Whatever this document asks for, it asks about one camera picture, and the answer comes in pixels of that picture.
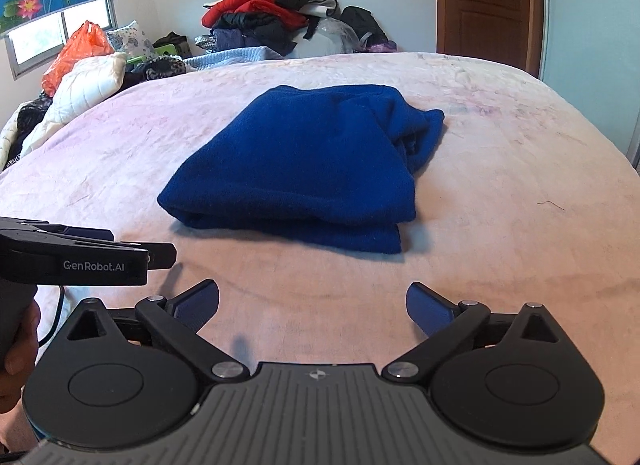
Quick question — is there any blue beaded knit sweater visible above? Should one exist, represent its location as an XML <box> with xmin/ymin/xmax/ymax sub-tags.
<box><xmin>157</xmin><ymin>85</ymin><xmax>445</xmax><ymax>255</ymax></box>

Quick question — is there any dark clothes pile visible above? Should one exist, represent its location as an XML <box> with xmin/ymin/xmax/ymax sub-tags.
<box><xmin>194</xmin><ymin>0</ymin><xmax>338</xmax><ymax>57</ymax></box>

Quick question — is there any person's left hand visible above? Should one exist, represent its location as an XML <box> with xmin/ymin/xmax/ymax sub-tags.
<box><xmin>1</xmin><ymin>300</ymin><xmax>40</xmax><ymax>453</ymax></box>

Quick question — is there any white script print quilt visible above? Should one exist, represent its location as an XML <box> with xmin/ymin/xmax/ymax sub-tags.
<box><xmin>1</xmin><ymin>102</ymin><xmax>34</xmax><ymax>170</ymax></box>

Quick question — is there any pink floral bed sheet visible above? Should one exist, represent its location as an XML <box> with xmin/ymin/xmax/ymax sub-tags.
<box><xmin>1</xmin><ymin>54</ymin><xmax>639</xmax><ymax>464</ymax></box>

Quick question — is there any white quilted puffer jacket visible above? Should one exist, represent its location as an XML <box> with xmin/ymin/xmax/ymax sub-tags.
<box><xmin>20</xmin><ymin>52</ymin><xmax>127</xmax><ymax>159</ymax></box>

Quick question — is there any orange plastic bag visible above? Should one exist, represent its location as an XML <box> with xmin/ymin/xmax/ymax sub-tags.
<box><xmin>41</xmin><ymin>21</ymin><xmax>114</xmax><ymax>97</ymax></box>

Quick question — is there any leopard print garment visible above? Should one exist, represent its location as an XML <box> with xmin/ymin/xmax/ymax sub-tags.
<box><xmin>120</xmin><ymin>56</ymin><xmax>188</xmax><ymax>90</ymax></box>

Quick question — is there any floral white pillow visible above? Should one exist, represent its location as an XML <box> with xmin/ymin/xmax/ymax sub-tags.
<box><xmin>105</xmin><ymin>20</ymin><xmax>157</xmax><ymax>59</ymax></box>

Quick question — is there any green plastic stool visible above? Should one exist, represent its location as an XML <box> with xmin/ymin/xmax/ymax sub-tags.
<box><xmin>154</xmin><ymin>44</ymin><xmax>182</xmax><ymax>58</ymax></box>

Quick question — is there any light blue knitted blanket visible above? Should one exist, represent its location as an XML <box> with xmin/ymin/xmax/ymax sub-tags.
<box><xmin>183</xmin><ymin>46</ymin><xmax>283</xmax><ymax>71</ymax></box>

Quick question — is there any purple plastic bag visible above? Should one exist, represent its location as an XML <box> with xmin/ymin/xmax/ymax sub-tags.
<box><xmin>367</xmin><ymin>40</ymin><xmax>398</xmax><ymax>54</ymax></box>

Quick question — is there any light grey bundled bedding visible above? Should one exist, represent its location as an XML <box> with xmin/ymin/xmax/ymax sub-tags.
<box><xmin>288</xmin><ymin>18</ymin><xmax>362</xmax><ymax>59</ymax></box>

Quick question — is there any red garment on pile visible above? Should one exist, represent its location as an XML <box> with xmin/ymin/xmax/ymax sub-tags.
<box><xmin>201</xmin><ymin>0</ymin><xmax>307</xmax><ymax>30</ymax></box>

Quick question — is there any brown wooden door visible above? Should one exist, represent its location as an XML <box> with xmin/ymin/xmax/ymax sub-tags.
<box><xmin>436</xmin><ymin>0</ymin><xmax>544</xmax><ymax>77</ymax></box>

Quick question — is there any pale blue sliding wardrobe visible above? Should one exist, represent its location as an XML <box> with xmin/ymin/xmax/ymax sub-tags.
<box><xmin>541</xmin><ymin>0</ymin><xmax>639</xmax><ymax>167</ymax></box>

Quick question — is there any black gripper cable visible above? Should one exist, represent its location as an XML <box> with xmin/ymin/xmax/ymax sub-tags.
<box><xmin>37</xmin><ymin>285</ymin><xmax>68</xmax><ymax>348</ymax></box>

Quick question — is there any window with grey frame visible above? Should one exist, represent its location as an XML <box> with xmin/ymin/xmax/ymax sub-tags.
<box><xmin>4</xmin><ymin>0</ymin><xmax>116</xmax><ymax>80</ymax></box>

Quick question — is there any black bag by wall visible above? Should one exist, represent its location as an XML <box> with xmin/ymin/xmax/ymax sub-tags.
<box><xmin>340</xmin><ymin>6</ymin><xmax>388</xmax><ymax>49</ymax></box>

